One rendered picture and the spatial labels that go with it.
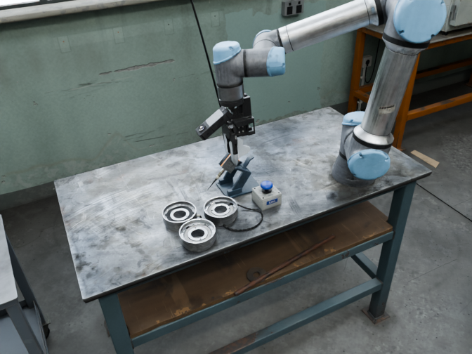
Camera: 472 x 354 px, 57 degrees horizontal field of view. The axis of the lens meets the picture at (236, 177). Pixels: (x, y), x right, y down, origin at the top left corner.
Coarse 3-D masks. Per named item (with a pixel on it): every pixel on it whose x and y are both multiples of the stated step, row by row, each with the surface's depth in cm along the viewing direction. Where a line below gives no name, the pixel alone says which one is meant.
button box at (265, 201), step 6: (258, 186) 140; (252, 192) 140; (258, 192) 137; (264, 192) 136; (270, 192) 137; (276, 192) 137; (252, 198) 141; (258, 198) 136; (264, 198) 134; (270, 198) 135; (276, 198) 136; (258, 204) 138; (264, 204) 135; (270, 204) 137; (276, 204) 138; (264, 210) 137
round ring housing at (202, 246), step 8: (184, 224) 126; (192, 224) 128; (200, 224) 128; (208, 224) 128; (184, 232) 126; (192, 232) 126; (200, 232) 127; (184, 240) 121; (192, 240) 123; (200, 240) 122; (208, 240) 121; (192, 248) 121; (200, 248) 121; (208, 248) 123
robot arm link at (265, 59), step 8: (264, 40) 121; (256, 48) 116; (264, 48) 115; (272, 48) 114; (280, 48) 114; (248, 56) 114; (256, 56) 114; (264, 56) 114; (272, 56) 113; (280, 56) 113; (248, 64) 114; (256, 64) 114; (264, 64) 114; (272, 64) 114; (280, 64) 114; (248, 72) 116; (256, 72) 115; (264, 72) 115; (272, 72) 115; (280, 72) 115
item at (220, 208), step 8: (208, 200) 135; (216, 200) 137; (224, 200) 137; (232, 200) 135; (208, 208) 134; (216, 208) 135; (224, 208) 135; (208, 216) 130; (216, 216) 129; (224, 216) 128; (232, 216) 130; (216, 224) 131; (224, 224) 131
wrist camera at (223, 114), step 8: (216, 112) 126; (224, 112) 124; (208, 120) 126; (216, 120) 124; (224, 120) 124; (200, 128) 125; (208, 128) 124; (216, 128) 125; (200, 136) 125; (208, 136) 125
